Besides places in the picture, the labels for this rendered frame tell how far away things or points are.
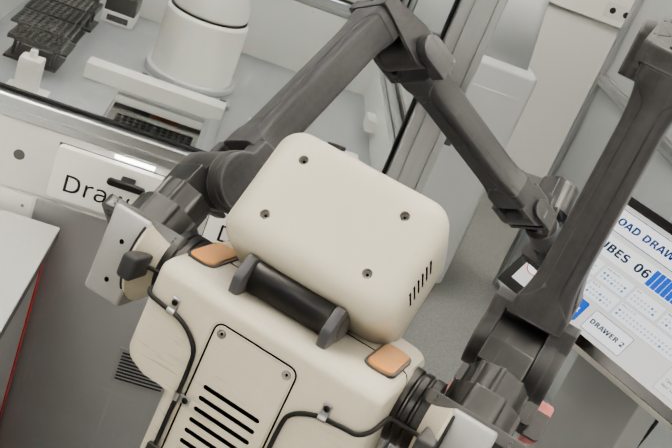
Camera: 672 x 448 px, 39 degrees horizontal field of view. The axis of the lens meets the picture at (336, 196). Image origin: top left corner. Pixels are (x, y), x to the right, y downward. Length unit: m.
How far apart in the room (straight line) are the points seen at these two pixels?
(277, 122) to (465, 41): 0.65
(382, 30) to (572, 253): 0.47
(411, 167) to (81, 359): 0.82
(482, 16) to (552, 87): 3.68
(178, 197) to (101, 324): 0.98
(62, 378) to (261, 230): 1.26
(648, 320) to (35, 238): 1.17
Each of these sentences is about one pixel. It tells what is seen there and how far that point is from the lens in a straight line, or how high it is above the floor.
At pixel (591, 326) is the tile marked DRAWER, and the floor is 1.00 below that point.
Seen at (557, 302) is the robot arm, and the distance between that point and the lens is 1.07.
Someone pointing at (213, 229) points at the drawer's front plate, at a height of 0.86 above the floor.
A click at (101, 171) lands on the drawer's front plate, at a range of 1.90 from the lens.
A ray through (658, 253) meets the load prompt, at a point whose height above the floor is 1.15.
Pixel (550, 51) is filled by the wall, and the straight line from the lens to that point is 5.39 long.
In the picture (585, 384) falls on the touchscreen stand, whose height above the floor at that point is 0.85.
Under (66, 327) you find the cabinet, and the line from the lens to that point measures 2.11.
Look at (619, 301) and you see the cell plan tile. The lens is 1.90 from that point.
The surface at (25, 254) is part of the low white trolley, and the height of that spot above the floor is 0.76.
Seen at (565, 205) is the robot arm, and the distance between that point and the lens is 1.71.
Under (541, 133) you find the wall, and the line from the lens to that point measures 5.55.
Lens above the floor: 1.74
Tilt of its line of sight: 23 degrees down
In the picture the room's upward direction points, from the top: 22 degrees clockwise
